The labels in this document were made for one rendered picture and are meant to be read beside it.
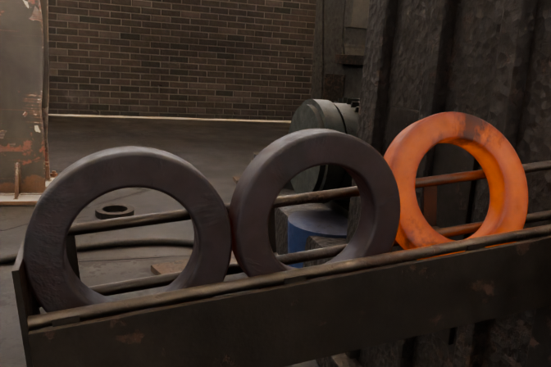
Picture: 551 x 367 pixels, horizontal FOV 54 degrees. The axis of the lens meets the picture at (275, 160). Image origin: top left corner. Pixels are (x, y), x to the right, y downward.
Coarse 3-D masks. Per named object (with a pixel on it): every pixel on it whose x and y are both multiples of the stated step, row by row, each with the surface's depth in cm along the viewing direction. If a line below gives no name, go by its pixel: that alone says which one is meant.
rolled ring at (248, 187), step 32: (256, 160) 53; (288, 160) 52; (320, 160) 53; (352, 160) 54; (384, 160) 56; (256, 192) 51; (384, 192) 56; (256, 224) 52; (384, 224) 57; (256, 256) 52; (352, 256) 58
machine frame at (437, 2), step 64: (384, 0) 121; (448, 0) 100; (512, 0) 84; (384, 64) 123; (448, 64) 103; (512, 64) 84; (384, 128) 126; (512, 128) 86; (448, 192) 102; (512, 320) 87
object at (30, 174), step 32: (0, 0) 261; (32, 0) 264; (0, 32) 264; (32, 32) 268; (0, 64) 267; (32, 64) 271; (0, 96) 270; (32, 96) 273; (0, 128) 273; (32, 128) 277; (0, 160) 276; (32, 160) 280; (0, 192) 279; (32, 192) 283
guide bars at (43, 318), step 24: (480, 240) 59; (504, 240) 59; (336, 264) 54; (360, 264) 54; (384, 264) 55; (192, 288) 50; (216, 288) 50; (240, 288) 51; (48, 312) 46; (72, 312) 46; (96, 312) 47; (120, 312) 48
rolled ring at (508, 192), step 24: (432, 120) 62; (456, 120) 63; (480, 120) 64; (408, 144) 61; (432, 144) 62; (456, 144) 66; (480, 144) 64; (504, 144) 65; (408, 168) 61; (504, 168) 64; (408, 192) 60; (504, 192) 64; (408, 216) 60; (504, 216) 63; (408, 240) 60; (432, 240) 60
